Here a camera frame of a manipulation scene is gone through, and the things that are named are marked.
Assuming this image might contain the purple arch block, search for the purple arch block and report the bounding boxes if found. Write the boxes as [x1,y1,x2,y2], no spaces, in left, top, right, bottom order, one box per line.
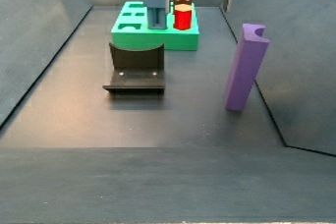
[226,24,271,111]

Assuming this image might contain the green shape sorter board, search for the green shape sorter board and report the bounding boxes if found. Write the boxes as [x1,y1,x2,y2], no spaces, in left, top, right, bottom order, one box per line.
[111,1,201,51]

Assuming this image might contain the red hexagonal block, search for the red hexagonal block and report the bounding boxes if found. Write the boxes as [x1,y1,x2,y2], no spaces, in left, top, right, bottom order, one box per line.
[174,4,193,30]

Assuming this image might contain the blue-grey tall block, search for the blue-grey tall block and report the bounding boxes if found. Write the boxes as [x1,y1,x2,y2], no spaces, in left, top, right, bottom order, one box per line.
[143,0,167,29]

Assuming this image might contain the black angled bracket stand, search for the black angled bracket stand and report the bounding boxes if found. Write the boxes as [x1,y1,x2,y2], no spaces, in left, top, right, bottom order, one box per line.
[103,43,166,92]

